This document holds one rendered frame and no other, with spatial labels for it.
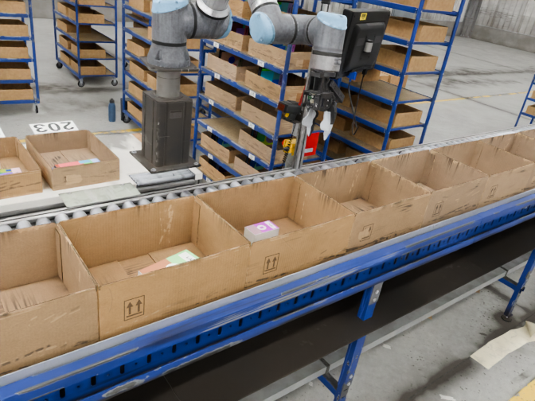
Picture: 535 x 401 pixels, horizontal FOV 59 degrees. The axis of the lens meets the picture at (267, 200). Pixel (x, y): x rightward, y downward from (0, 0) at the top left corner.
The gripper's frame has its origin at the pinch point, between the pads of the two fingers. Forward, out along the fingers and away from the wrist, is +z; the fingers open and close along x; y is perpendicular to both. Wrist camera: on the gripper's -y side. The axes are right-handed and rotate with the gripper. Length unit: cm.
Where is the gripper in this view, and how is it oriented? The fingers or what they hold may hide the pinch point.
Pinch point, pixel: (318, 134)
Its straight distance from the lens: 157.4
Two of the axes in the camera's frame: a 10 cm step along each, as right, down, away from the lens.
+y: -6.1, 2.0, -7.6
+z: -1.1, 9.4, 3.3
